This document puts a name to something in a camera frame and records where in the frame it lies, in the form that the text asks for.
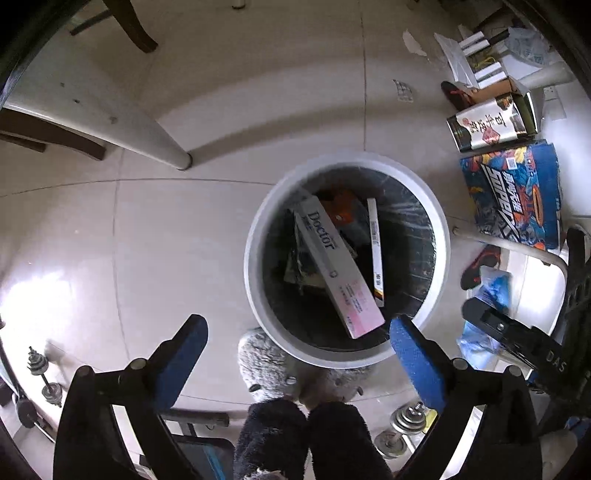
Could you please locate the round white trash bin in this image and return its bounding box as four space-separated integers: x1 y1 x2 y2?
245 154 451 369

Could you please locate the white table leg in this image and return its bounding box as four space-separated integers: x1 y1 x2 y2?
0 28 192 171

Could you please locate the torn paper scrap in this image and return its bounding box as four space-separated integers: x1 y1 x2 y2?
403 30 428 57

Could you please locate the white pink long box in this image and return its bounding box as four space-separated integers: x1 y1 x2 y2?
294 195 386 340

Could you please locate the metal dumbbell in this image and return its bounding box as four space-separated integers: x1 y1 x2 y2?
374 401 437 457
25 346 63 407

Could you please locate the stack of white boxes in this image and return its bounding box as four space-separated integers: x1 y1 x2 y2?
459 32 506 88

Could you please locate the long narrow white box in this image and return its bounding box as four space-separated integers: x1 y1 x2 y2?
366 198 386 308

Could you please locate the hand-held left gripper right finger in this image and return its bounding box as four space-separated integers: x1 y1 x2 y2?
390 315 542 480

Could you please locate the person's dark fluffy leg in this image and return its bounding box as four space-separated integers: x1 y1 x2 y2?
233 399 308 480
307 401 393 480

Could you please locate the colourful blue printed box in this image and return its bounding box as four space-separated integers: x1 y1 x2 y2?
459 141 561 252

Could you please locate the clear printed plastic bag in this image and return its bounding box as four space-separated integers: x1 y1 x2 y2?
505 28 552 65

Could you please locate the grey fluffy slipper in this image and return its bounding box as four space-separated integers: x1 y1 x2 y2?
238 327 298 402
300 364 365 407

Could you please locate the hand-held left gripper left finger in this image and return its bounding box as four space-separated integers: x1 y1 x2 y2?
53 314 209 480

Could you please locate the dark wooden chair leg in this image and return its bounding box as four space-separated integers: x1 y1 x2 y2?
69 0 158 52

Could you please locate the white metal chair frame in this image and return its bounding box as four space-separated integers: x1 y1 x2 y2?
450 224 568 333

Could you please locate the red black sandal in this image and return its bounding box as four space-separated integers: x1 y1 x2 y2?
461 244 502 291
441 80 476 112

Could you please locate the blue wrapper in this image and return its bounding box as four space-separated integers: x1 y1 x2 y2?
457 269 514 366

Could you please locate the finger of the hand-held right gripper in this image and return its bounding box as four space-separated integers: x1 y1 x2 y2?
462 298 544 366

